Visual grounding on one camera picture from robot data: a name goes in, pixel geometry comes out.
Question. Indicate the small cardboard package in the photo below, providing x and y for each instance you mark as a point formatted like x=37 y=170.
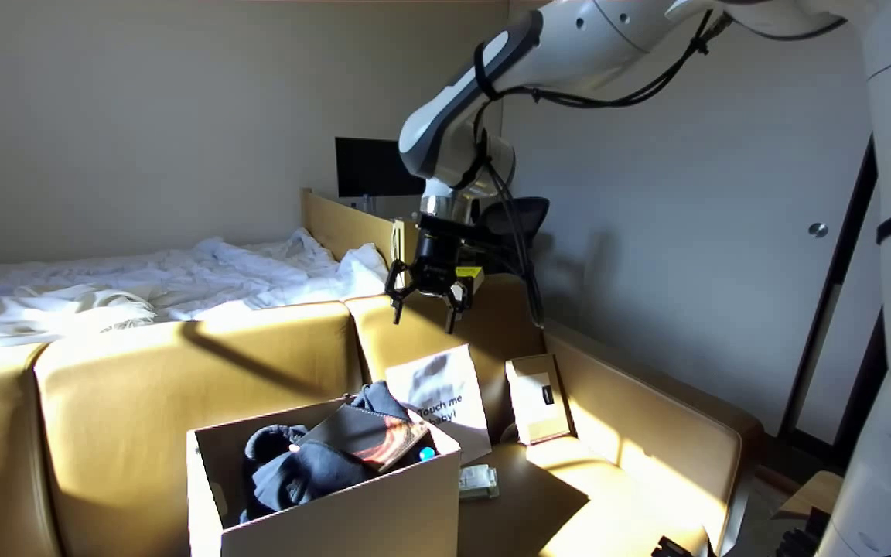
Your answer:
x=534 y=404

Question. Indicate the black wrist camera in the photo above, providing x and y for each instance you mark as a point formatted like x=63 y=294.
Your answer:
x=518 y=217

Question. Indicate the brown cardboard box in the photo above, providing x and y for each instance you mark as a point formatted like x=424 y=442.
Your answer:
x=126 y=404

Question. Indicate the small printed booklet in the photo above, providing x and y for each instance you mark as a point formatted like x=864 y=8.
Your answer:
x=476 y=482

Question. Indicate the dark blue-grey clothes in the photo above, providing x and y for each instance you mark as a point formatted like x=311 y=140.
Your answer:
x=292 y=474

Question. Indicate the silver door knob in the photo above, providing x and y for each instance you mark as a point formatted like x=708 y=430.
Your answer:
x=819 y=231

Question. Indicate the white cardboard box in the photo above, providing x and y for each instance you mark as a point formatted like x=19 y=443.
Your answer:
x=364 y=515

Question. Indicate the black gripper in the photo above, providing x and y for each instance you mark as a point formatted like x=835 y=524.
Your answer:
x=442 y=249

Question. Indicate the black monitor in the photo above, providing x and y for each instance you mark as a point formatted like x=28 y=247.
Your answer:
x=371 y=166

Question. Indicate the spiral bound notebook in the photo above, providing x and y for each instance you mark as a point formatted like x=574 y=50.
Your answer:
x=389 y=437

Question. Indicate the blue bottle cap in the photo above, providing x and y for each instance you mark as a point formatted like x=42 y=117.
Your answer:
x=427 y=454

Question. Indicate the yellow cover book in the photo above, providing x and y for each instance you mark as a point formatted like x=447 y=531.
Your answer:
x=471 y=274

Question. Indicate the loose cardboard piece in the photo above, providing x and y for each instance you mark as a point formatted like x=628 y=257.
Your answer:
x=813 y=492

